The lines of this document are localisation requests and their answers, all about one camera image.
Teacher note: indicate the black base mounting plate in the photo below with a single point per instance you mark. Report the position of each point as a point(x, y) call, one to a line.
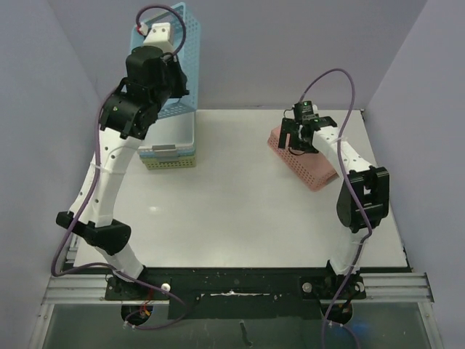
point(241, 293)

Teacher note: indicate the white plastic basket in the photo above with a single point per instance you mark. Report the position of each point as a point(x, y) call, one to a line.
point(172, 133)

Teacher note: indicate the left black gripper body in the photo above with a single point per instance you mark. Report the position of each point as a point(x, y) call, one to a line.
point(174, 86)

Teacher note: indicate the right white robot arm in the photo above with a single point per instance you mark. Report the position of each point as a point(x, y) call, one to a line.
point(363, 200)

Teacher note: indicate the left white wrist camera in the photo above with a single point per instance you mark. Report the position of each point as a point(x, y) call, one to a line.
point(158, 35)

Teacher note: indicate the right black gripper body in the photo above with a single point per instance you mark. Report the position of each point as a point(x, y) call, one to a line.
point(303, 123)

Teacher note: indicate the green plastic basket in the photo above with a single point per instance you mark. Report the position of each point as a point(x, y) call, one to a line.
point(169, 163)

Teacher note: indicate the aluminium frame rail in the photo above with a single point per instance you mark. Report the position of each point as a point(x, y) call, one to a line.
point(379, 288)

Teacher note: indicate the blue plastic basket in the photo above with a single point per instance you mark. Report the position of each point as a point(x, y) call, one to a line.
point(164, 155)
point(185, 31)

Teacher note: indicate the pink plastic basket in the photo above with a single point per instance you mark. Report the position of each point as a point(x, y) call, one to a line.
point(313, 169)

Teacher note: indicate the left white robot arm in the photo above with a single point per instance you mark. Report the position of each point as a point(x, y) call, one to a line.
point(123, 120)

